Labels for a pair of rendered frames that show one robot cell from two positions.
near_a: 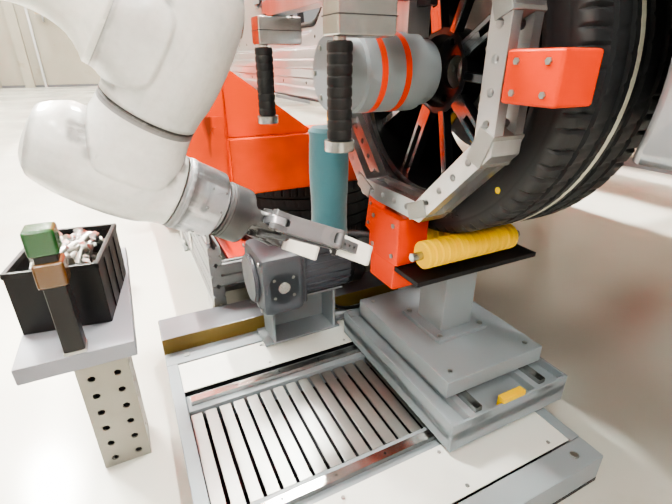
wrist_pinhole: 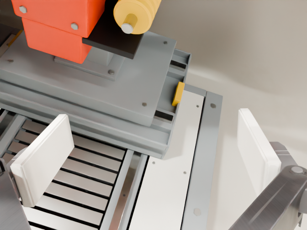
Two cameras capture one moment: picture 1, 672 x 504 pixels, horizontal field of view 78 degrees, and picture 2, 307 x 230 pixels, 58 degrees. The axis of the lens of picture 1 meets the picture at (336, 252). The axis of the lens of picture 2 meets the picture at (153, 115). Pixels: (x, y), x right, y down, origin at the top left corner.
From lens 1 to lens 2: 0.58 m
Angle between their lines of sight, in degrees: 56
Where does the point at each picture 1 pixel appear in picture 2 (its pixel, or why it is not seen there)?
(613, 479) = not seen: hidden behind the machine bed
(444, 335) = (114, 70)
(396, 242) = (84, 7)
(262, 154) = not seen: outside the picture
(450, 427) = (165, 148)
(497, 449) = (180, 132)
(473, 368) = (156, 90)
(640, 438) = (214, 66)
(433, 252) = (151, 11)
